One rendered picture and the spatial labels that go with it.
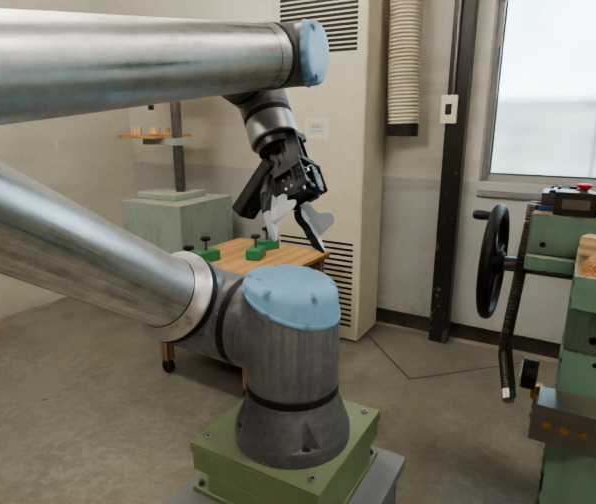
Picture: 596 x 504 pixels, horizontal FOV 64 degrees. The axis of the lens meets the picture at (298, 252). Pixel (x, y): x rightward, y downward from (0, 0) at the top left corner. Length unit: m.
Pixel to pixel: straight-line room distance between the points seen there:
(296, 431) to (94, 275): 0.37
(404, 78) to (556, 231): 1.46
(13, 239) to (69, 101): 0.18
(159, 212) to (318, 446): 2.18
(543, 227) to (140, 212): 2.25
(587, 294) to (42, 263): 0.81
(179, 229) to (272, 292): 2.06
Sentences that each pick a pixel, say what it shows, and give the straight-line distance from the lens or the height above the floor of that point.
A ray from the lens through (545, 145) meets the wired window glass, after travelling 2.58.
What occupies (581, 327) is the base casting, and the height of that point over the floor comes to 0.76.
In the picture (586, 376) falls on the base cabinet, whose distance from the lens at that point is 1.13.
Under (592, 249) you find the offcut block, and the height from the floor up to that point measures 0.92.
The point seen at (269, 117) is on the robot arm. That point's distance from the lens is 0.86.
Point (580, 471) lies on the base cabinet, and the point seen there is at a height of 0.45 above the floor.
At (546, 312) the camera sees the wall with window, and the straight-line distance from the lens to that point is 2.66.
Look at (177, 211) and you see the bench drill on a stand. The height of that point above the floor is 0.68.
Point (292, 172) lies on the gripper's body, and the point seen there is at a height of 1.07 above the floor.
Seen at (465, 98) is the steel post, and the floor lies 1.25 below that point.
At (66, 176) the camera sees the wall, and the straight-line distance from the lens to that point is 3.47.
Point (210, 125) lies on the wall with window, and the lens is 3.27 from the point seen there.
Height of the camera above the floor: 1.15
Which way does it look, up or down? 15 degrees down
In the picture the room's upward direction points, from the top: straight up
